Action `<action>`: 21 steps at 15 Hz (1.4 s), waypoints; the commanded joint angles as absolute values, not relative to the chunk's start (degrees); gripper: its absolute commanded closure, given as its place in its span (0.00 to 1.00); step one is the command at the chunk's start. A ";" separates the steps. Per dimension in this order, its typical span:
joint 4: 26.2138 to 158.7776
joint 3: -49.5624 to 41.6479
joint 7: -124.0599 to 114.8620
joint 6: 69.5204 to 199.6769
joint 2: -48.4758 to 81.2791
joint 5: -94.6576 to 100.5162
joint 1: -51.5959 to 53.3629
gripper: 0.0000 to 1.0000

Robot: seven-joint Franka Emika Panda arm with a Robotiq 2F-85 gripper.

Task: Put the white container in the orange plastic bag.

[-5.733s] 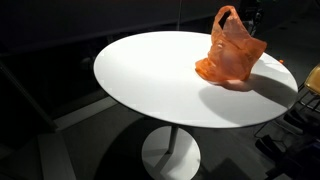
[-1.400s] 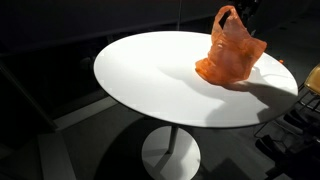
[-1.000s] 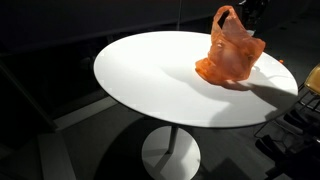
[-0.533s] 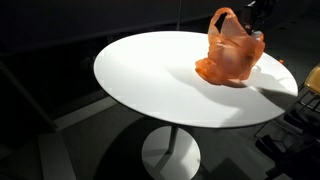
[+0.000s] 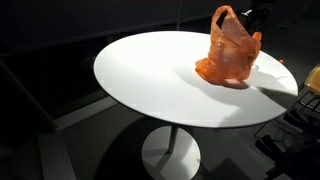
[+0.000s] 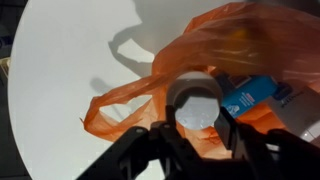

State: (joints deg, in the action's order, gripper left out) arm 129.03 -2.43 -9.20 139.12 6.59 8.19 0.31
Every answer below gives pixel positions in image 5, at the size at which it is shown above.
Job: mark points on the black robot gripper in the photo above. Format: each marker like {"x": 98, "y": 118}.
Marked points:
{"x": 261, "y": 13}

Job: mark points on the yellow chair seat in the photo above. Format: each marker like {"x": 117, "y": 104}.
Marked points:
{"x": 314, "y": 80}

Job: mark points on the small orange object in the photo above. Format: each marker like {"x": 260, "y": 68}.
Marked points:
{"x": 281, "y": 61}

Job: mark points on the orange plastic bag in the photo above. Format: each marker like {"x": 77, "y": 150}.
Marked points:
{"x": 230, "y": 56}

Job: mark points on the dark diagonal frame beam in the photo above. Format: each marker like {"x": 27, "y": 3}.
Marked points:
{"x": 26, "y": 96}

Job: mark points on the white table pedestal base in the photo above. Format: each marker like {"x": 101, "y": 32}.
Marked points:
{"x": 173, "y": 156}

